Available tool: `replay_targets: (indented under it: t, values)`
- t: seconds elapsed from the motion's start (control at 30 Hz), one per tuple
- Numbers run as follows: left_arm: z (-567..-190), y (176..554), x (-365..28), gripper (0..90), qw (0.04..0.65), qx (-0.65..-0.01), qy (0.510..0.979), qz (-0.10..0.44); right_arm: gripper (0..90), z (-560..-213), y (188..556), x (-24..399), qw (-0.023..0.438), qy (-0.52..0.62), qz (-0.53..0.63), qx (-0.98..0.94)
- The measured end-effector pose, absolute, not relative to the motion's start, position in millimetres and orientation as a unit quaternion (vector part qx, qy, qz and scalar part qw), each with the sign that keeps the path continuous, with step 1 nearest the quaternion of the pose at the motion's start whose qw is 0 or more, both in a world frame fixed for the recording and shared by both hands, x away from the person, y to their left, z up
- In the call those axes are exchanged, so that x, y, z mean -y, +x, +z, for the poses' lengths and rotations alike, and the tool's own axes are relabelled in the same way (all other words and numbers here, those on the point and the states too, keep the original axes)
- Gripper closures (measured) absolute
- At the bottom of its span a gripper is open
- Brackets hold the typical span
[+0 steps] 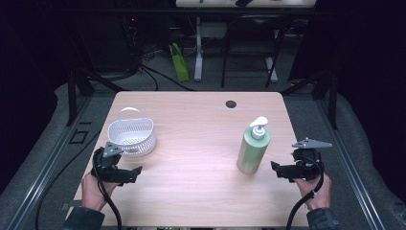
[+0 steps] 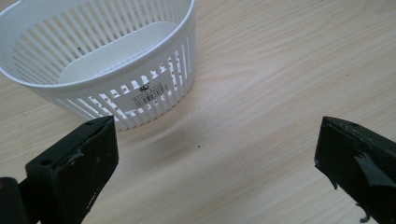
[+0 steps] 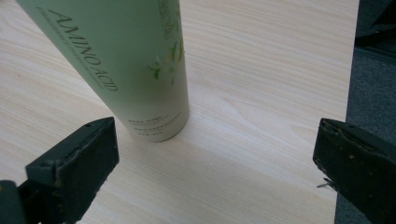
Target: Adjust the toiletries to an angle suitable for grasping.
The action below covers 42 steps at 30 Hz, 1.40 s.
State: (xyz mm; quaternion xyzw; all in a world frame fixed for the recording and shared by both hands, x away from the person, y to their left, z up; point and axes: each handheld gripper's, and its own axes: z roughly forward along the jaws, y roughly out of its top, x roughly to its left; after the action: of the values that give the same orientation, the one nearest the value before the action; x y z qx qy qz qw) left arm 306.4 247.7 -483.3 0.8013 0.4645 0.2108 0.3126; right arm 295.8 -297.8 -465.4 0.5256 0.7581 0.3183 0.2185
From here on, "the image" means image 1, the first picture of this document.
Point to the black chair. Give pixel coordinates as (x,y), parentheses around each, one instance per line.
(252,28)

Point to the white plastic basket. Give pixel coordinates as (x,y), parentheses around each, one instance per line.
(132,140)

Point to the person's left hand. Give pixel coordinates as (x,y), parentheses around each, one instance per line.
(92,193)

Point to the person's right hand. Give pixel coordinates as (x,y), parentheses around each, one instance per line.
(319,193)

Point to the white desk leg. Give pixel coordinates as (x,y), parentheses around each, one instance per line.
(198,57)

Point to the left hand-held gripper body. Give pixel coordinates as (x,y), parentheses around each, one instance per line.
(107,169)

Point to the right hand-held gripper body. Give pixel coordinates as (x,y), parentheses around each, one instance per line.
(304,167)

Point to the metal floor rail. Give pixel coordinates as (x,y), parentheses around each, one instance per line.
(349,166)
(48,166)

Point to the green bag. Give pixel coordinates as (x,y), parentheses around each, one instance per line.
(180,65)

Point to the black metal stand frame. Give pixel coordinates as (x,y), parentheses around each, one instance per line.
(72,99)
(333,102)

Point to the green pump bottle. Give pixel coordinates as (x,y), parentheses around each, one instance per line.
(252,153)

